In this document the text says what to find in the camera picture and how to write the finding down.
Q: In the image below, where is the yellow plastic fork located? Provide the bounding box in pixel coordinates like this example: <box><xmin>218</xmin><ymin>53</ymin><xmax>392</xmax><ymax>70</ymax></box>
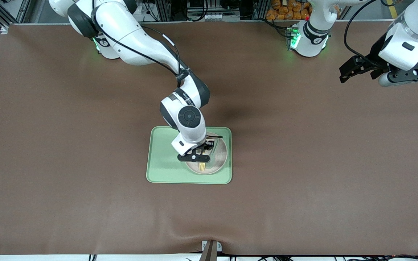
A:
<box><xmin>199</xmin><ymin>152</ymin><xmax>210</xmax><ymax>172</ymax></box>

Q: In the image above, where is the beige round plate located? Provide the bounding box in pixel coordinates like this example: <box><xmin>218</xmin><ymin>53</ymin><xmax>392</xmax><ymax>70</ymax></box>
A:
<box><xmin>185</xmin><ymin>132</ymin><xmax>228</xmax><ymax>175</ymax></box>

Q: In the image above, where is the light green rectangular tray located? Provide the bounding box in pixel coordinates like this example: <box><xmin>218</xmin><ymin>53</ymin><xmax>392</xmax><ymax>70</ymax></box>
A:
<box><xmin>146</xmin><ymin>126</ymin><xmax>232</xmax><ymax>185</ymax></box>

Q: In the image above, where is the pile of orange buns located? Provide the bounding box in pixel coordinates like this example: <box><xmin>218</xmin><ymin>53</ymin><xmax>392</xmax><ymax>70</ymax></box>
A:
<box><xmin>266</xmin><ymin>0</ymin><xmax>313</xmax><ymax>20</ymax></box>

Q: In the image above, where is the brown table mat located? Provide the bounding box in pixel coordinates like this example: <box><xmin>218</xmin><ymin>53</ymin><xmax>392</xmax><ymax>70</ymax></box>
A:
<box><xmin>0</xmin><ymin>20</ymin><xmax>418</xmax><ymax>256</ymax></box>

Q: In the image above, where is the white connector strip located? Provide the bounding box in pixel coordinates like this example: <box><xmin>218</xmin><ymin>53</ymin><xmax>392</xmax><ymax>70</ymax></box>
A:
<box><xmin>187</xmin><ymin>13</ymin><xmax>224</xmax><ymax>21</ymax></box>

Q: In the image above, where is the black right camera bracket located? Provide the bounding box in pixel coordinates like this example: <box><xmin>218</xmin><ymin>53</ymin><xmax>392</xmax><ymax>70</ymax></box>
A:
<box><xmin>177</xmin><ymin>152</ymin><xmax>210</xmax><ymax>162</ymax></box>

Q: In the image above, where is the black camera bracket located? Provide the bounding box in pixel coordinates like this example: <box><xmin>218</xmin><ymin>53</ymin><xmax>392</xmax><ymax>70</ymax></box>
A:
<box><xmin>389</xmin><ymin>54</ymin><xmax>418</xmax><ymax>83</ymax></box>
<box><xmin>177</xmin><ymin>152</ymin><xmax>210</xmax><ymax>162</ymax></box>

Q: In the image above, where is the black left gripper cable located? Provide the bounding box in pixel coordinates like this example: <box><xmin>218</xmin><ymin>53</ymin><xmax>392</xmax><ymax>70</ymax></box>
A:
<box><xmin>344</xmin><ymin>0</ymin><xmax>398</xmax><ymax>67</ymax></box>

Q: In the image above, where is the black left camera bracket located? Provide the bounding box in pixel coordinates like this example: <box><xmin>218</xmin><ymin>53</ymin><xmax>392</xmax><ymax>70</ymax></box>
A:
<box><xmin>389</xmin><ymin>54</ymin><xmax>418</xmax><ymax>83</ymax></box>

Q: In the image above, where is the metal clamp bracket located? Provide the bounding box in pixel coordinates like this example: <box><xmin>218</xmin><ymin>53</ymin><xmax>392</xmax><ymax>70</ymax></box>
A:
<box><xmin>200</xmin><ymin>240</ymin><xmax>222</xmax><ymax>261</ymax></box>

